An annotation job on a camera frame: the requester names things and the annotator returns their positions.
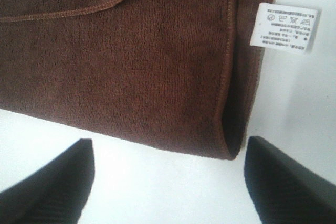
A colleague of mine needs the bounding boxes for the brown microfibre towel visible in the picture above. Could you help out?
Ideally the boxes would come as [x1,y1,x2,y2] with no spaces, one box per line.
[1,0,272,159]

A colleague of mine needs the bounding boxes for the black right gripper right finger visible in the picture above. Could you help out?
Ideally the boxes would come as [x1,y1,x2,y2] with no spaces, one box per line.
[244,136,335,223]

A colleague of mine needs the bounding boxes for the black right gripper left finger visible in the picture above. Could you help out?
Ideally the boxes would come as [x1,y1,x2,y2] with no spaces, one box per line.
[1,139,94,223]

